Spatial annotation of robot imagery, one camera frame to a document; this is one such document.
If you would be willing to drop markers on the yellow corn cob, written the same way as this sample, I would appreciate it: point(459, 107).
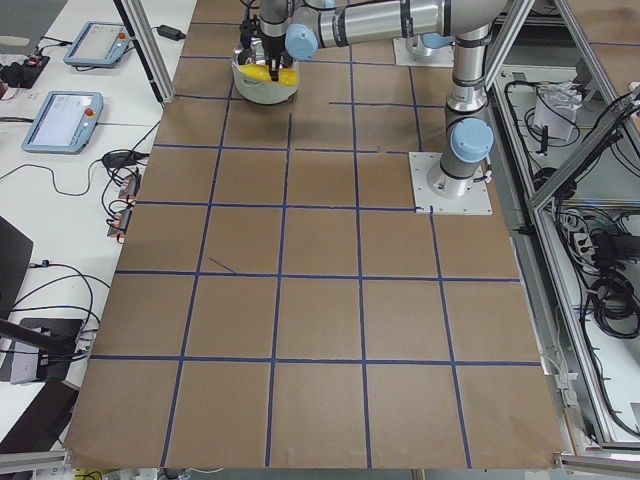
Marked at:
point(284, 76)

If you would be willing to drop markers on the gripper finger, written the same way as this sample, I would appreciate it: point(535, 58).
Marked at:
point(274, 66)

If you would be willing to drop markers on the teach pendant near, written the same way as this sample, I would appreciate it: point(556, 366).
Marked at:
point(64, 123)

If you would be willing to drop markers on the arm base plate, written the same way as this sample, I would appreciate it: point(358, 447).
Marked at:
point(444, 58)
point(436, 193)

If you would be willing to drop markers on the teach pendant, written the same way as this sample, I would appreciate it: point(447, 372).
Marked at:
point(64, 123)
point(98, 44)

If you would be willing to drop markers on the teach pendant far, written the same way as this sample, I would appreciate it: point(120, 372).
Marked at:
point(98, 44)

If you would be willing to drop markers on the black usb hub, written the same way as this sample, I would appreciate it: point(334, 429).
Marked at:
point(122, 158)

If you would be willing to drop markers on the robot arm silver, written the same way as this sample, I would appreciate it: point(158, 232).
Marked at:
point(315, 25)
point(426, 45)

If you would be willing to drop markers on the aluminium frame post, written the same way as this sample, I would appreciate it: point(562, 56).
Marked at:
point(135, 20)

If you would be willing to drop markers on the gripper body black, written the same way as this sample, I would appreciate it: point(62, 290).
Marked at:
point(273, 46)

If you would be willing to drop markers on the black power adapter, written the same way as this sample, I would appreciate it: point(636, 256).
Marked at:
point(171, 33)

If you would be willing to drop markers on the white cooking pot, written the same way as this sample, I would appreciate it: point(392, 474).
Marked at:
point(266, 93)

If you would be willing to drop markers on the white paper box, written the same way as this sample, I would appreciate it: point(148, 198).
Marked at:
point(556, 109)

